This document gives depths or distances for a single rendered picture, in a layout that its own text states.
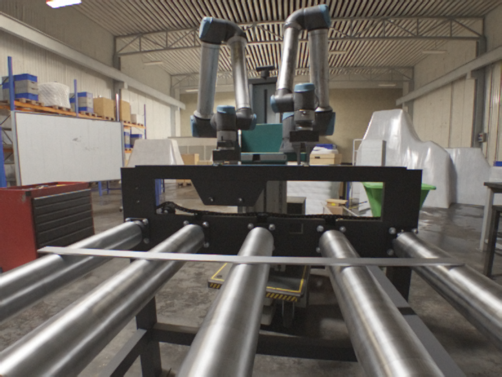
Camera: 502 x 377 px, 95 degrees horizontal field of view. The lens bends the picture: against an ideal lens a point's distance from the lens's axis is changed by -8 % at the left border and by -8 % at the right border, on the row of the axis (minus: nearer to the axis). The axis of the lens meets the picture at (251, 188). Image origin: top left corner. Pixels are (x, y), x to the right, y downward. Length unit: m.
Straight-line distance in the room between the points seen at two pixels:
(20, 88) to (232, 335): 11.44
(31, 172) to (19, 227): 2.48
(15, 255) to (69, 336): 2.47
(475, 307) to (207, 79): 1.55
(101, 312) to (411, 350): 0.56
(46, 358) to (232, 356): 0.29
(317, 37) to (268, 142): 0.73
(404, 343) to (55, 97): 12.14
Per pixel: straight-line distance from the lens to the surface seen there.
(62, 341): 0.56
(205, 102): 1.70
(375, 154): 4.61
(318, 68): 1.62
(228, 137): 1.17
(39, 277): 0.88
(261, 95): 1.99
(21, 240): 2.89
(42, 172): 5.30
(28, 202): 2.72
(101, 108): 14.16
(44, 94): 12.51
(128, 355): 1.41
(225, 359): 0.43
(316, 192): 4.32
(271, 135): 1.84
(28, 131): 5.28
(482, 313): 0.75
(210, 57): 1.63
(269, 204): 1.95
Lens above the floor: 1.20
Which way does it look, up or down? 7 degrees down
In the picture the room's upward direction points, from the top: straight up
